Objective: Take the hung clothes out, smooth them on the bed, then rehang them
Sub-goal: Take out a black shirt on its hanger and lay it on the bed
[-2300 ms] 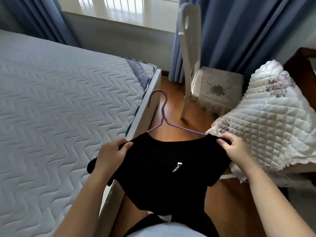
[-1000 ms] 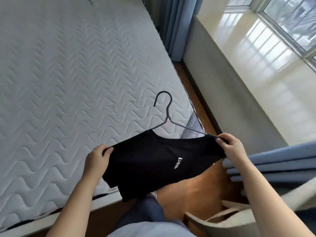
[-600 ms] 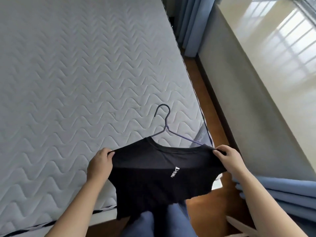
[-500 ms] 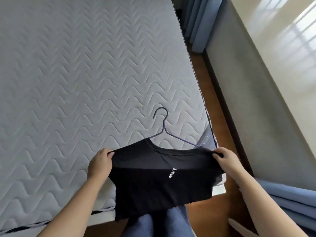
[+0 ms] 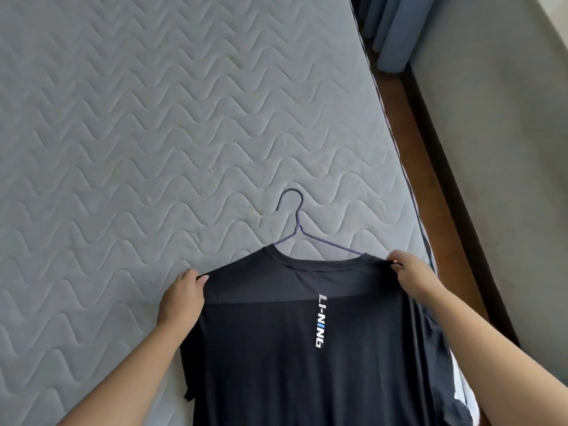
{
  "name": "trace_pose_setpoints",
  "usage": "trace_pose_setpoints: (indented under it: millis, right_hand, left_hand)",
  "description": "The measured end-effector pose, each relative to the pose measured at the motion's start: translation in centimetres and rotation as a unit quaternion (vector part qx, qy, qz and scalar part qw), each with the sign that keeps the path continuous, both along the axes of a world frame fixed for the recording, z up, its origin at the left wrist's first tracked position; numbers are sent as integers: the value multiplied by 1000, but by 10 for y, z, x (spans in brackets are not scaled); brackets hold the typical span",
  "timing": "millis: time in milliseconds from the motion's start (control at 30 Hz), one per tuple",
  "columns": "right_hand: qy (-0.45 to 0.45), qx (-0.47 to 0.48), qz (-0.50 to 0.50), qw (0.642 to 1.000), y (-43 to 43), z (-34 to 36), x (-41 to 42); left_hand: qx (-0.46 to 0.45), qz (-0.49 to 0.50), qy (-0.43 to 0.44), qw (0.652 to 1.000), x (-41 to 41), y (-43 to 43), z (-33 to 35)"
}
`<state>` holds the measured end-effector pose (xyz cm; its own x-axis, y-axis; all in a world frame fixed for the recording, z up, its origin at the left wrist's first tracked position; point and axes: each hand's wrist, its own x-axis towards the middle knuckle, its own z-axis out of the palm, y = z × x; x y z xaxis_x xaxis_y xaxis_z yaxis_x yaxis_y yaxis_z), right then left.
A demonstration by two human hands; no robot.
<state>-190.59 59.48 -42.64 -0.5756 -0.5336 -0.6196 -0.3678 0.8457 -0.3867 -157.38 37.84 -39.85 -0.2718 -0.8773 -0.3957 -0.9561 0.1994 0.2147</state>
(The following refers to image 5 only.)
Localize dark wooden baseboard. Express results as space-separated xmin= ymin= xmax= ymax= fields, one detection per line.
xmin=401 ymin=62 xmax=521 ymax=348

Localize person's right forearm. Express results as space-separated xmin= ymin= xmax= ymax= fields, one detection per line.
xmin=415 ymin=284 xmax=568 ymax=426

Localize grey quilted mattress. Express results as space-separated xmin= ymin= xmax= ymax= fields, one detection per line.
xmin=0 ymin=0 xmax=438 ymax=426

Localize blue curtain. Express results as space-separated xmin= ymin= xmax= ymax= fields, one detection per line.
xmin=351 ymin=0 xmax=438 ymax=73

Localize person's right hand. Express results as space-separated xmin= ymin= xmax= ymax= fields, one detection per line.
xmin=389 ymin=250 xmax=446 ymax=307

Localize person's left forearm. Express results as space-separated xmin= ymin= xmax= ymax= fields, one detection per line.
xmin=55 ymin=318 xmax=196 ymax=426

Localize black t-shirt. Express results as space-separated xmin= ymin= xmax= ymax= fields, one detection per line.
xmin=180 ymin=245 xmax=472 ymax=426

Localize person's left hand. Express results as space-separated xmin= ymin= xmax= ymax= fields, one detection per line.
xmin=156 ymin=269 xmax=209 ymax=331

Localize purple wire clothes hanger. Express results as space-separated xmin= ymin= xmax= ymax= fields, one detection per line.
xmin=272 ymin=189 xmax=371 ymax=258

